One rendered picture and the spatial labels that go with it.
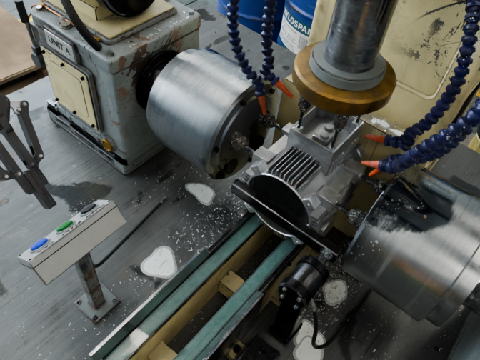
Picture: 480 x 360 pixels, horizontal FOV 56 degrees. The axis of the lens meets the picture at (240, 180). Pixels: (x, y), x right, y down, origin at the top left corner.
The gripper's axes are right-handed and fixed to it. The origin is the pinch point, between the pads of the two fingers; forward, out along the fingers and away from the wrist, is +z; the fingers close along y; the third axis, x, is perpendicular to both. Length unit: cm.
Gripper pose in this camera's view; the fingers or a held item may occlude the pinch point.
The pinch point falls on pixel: (38, 189)
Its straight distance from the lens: 82.0
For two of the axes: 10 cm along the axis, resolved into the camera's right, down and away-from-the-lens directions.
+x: -6.4, 0.2, 7.6
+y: 6.3, -5.5, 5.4
